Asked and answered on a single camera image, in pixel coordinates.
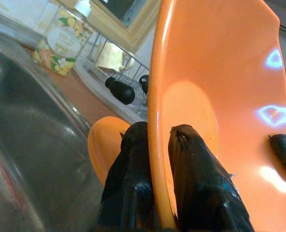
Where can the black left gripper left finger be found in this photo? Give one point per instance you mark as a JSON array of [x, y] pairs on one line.
[[128, 169]]

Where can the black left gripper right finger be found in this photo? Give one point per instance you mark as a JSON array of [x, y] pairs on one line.
[[198, 181]]

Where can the orange plastic bowl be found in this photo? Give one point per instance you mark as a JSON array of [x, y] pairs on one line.
[[230, 72]]

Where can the orange plastic plate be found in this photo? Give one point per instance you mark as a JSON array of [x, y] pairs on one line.
[[104, 145]]

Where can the small black grinder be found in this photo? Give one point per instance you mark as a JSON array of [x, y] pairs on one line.
[[123, 91]]

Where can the white drain tray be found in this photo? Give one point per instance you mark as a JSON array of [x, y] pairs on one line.
[[101, 89]]

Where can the stainless steel sink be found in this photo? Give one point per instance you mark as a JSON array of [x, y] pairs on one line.
[[36, 145]]

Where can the cream mug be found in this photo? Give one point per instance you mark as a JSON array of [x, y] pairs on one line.
[[111, 58]]

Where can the floral dish soap bottle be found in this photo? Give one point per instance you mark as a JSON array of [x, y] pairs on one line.
[[63, 41]]

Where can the wooden window frame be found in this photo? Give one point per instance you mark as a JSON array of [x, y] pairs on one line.
[[138, 26]]

